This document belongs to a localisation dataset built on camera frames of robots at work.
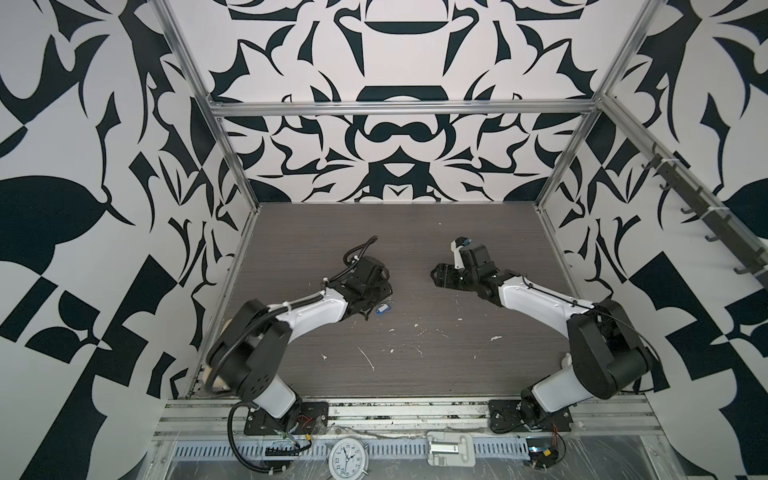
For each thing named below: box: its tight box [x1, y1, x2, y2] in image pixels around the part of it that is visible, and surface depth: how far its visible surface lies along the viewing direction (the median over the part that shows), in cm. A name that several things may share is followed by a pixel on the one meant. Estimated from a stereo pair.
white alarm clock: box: [324, 437, 369, 480], surface depth 67 cm
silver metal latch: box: [426, 432, 476, 467], surface depth 70 cm
